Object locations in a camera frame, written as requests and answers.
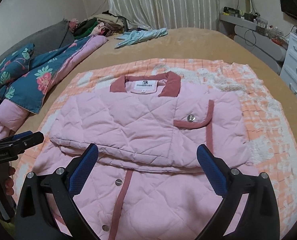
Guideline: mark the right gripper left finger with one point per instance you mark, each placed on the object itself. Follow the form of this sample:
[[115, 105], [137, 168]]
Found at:
[[51, 194]]

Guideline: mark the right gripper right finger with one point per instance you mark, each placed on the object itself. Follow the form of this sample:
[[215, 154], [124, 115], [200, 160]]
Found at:
[[248, 209]]

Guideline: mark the pile of clothes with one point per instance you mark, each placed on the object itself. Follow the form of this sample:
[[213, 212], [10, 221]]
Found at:
[[105, 24]]

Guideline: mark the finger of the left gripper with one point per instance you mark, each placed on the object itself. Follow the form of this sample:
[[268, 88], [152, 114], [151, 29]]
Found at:
[[11, 147]]

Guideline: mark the blue floral quilt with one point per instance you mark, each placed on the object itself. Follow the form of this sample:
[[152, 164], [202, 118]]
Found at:
[[25, 95]]

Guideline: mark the blue floral pillow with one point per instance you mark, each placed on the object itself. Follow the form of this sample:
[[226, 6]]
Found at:
[[16, 64]]

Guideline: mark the person left hand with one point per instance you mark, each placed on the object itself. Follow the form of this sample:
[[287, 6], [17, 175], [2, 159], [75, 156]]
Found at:
[[9, 183]]

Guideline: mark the light blue garment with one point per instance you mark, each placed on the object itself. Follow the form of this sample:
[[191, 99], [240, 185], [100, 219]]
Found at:
[[139, 36]]

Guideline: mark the grey headboard cushion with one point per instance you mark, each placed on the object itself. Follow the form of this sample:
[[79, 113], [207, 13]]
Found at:
[[47, 39]]

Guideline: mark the orange plaid fleece blanket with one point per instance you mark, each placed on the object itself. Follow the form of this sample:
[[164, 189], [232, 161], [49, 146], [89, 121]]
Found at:
[[272, 143]]

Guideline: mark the pink quilted jacket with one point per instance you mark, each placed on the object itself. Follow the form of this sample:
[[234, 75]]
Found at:
[[147, 182]]

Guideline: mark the tan bed cover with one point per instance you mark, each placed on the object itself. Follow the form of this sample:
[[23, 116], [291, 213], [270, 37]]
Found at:
[[189, 43]]

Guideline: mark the grey vanity desk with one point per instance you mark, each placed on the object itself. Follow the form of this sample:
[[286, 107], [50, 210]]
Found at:
[[252, 32]]

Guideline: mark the striped beige curtain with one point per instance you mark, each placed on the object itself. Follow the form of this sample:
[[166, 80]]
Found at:
[[170, 14]]

